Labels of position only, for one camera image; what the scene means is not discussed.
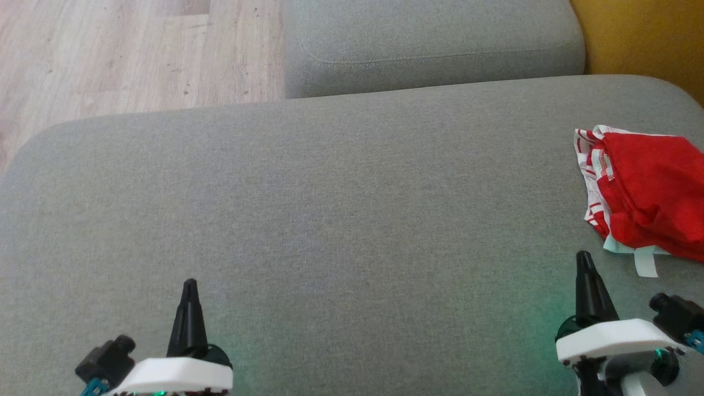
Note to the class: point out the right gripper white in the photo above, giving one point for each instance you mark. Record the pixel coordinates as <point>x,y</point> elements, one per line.
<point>616,338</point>

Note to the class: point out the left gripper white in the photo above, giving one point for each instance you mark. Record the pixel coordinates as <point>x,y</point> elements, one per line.
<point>176,377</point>

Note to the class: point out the red shorts white side panels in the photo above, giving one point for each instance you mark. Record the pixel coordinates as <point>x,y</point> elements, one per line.
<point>654,187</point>

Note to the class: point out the white cloth piece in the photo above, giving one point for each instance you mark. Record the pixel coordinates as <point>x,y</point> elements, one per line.
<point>646,264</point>

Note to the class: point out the large grey sofa seat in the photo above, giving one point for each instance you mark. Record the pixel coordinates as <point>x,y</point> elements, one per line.
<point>330,220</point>

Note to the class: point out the yellow upholstered backrest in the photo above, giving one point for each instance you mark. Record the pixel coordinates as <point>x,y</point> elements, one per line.
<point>643,38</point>

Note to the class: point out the small grey sofa cushion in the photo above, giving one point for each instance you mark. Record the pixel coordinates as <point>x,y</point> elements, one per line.
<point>429,44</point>

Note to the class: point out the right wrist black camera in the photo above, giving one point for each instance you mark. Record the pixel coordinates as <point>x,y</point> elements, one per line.
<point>679,316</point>

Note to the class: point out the wrist black camera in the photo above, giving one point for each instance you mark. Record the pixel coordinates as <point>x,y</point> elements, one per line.
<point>679,316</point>
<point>104,363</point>

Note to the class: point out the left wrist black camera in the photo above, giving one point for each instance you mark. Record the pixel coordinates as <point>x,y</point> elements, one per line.
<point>104,363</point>

